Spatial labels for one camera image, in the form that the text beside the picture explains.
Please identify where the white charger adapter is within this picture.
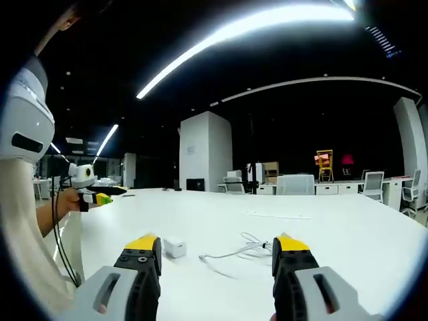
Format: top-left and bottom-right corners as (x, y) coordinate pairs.
(163, 236), (187, 259)

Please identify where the yellow step ladder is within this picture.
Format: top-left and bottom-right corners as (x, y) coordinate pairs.
(316, 149), (335, 183)

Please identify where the long ceiling light strip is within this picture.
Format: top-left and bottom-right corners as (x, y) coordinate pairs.
(135, 5), (356, 100)

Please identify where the white desk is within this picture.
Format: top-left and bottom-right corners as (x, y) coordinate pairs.
(43, 187), (428, 321)

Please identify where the grey office chair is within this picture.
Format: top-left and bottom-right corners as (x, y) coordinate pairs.
(222, 169), (247, 195)

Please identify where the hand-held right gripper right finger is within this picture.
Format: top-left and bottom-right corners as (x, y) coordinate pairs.
(271, 233), (385, 321)

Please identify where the short ceiling light strip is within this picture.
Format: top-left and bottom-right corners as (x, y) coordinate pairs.
(95, 124), (120, 157)

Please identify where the white square pillar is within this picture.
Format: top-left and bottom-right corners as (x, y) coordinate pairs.
(178, 110), (233, 193)

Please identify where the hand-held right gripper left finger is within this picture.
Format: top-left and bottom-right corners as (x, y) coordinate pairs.
(58, 232), (163, 321)

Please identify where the white wide pillar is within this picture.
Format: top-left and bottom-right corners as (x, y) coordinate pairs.
(393, 96), (425, 179)

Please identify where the black monitor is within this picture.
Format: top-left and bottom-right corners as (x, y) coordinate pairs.
(185, 177), (206, 193)

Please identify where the wooden box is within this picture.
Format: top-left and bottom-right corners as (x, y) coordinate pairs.
(263, 161), (280, 184)

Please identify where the white mesh office chair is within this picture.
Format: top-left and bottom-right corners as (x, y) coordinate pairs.
(358, 171), (386, 204)
(399, 168), (423, 219)
(275, 174), (316, 196)

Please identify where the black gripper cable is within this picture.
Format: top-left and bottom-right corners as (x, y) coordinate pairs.
(51, 176), (82, 289)

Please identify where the black tripod stand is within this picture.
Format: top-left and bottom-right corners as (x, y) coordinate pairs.
(243, 115), (261, 195)

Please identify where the person's beige clothing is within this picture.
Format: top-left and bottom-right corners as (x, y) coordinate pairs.
(0, 156), (80, 317)

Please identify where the white Type-C cable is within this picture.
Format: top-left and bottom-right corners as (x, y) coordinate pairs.
(198, 231), (274, 269)

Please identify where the person's left hand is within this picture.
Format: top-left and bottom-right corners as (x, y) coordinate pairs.
(62, 187), (101, 214)

